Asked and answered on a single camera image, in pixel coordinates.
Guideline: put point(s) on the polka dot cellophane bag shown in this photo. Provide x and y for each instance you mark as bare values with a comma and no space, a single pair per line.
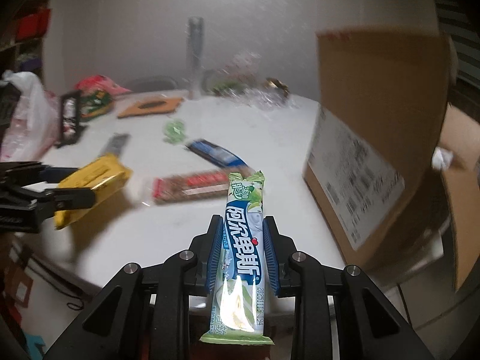
234,78

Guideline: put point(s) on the crumpled clear plastic wrap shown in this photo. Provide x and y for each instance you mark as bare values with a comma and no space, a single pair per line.
270,98

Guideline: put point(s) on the red green snack bag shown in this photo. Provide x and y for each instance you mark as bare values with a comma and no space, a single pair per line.
97,94

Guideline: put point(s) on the green white candy stick pack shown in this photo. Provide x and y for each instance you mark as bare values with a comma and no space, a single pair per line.
237,308

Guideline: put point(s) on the brown sesame bar red label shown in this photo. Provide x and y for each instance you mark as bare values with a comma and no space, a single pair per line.
195,186

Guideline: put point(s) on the yellow snack packet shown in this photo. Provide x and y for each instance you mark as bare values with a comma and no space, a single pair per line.
104,176

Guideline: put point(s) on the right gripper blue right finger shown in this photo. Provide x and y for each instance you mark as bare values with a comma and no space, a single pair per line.
270,257

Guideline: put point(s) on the clear cellophane roll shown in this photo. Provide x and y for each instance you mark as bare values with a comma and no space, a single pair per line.
194,54

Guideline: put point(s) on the blue snack packet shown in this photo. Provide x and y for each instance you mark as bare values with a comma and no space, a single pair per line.
215,154

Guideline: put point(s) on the gold foil wrapper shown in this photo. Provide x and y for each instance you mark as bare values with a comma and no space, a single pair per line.
277,85

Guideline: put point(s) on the window with striped blind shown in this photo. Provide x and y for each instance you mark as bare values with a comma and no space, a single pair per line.
453,21

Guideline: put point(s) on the dark seed bar clear wrapper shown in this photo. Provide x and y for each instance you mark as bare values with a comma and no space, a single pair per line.
115,145

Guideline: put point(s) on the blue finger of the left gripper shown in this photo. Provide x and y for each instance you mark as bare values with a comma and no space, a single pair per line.
55,174
70,198

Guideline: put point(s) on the cardboard box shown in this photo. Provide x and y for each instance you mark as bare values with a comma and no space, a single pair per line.
390,157

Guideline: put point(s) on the white pink plastic bag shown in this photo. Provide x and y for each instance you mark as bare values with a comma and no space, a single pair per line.
34,127

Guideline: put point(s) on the green jelly cup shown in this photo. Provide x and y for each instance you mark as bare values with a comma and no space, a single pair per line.
174,131

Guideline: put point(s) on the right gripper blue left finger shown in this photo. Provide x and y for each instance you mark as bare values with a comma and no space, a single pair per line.
214,244

